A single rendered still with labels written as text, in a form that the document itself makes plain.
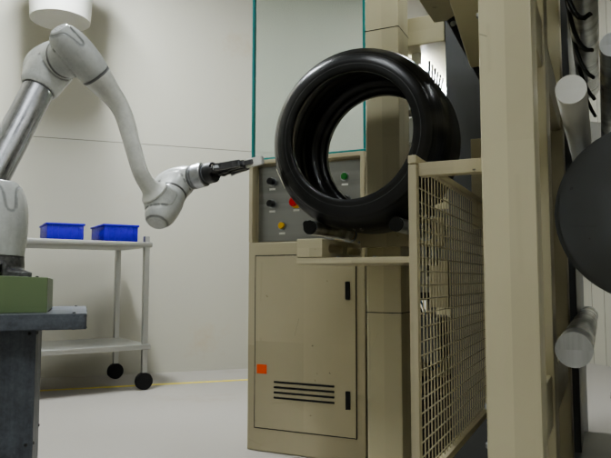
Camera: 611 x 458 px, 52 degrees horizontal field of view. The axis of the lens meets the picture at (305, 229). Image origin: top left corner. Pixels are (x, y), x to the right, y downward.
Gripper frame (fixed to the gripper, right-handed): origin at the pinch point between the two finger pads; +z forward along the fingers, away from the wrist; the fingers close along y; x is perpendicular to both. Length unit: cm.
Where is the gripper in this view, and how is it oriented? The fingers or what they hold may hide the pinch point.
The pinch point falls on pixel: (254, 162)
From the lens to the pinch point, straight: 222.3
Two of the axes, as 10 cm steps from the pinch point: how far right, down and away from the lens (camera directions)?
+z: 9.0, -1.7, -4.1
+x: 1.3, 9.8, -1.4
